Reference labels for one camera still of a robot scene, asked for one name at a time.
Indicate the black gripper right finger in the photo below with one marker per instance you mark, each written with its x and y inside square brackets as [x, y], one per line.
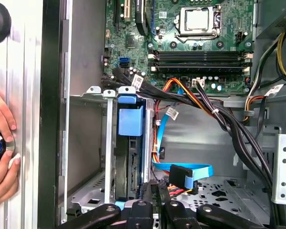
[178, 217]

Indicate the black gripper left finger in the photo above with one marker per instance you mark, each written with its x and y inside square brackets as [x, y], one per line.
[140, 214]

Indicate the hard disk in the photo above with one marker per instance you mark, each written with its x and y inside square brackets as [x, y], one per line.
[131, 119]

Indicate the metal disk bay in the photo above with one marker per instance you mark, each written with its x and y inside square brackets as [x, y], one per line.
[90, 190]

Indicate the person hand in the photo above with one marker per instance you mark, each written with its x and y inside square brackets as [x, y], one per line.
[4, 112]

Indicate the black PC case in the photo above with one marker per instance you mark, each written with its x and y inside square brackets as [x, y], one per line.
[48, 95]

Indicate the CPU socket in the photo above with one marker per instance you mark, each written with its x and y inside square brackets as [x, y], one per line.
[178, 28]

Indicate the green motherboard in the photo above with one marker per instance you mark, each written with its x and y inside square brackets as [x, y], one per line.
[228, 28]

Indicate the silver CPU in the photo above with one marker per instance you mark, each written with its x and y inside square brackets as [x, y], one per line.
[196, 20]

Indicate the black graphics card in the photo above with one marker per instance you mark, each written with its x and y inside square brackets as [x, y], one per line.
[141, 16]

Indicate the black round knob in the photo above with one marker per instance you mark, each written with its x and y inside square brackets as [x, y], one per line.
[0, 21]

